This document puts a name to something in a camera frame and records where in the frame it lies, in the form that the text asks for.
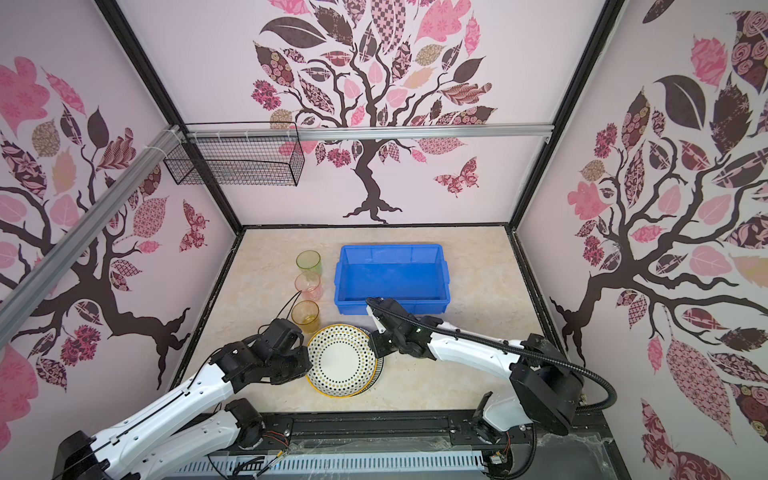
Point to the black striped white plate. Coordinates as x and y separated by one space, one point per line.
379 365

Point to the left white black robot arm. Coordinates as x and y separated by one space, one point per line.
200 416

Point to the black wire mesh basket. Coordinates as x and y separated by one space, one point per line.
259 153

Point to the white slotted cable duct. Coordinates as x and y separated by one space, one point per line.
321 466

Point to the pink translucent plastic cup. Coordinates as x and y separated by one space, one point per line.
309 285

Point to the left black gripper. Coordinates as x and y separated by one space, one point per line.
303 366

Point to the aluminium back crossbar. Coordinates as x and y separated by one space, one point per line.
372 132

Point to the aluminium crossbar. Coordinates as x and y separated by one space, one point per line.
19 305
372 132

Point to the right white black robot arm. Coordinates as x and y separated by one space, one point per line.
541 389

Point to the aluminium left crossbar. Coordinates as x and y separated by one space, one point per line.
19 305

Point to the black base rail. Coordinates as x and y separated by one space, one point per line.
588 452

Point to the green translucent plastic cup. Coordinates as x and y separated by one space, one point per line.
310 261

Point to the yellow translucent plastic cup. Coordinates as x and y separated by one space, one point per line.
306 315

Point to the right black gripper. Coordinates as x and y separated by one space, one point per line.
377 348

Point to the blue plastic bin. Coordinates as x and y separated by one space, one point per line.
415 275

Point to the polka dot yellow-rimmed plate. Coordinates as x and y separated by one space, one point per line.
342 363

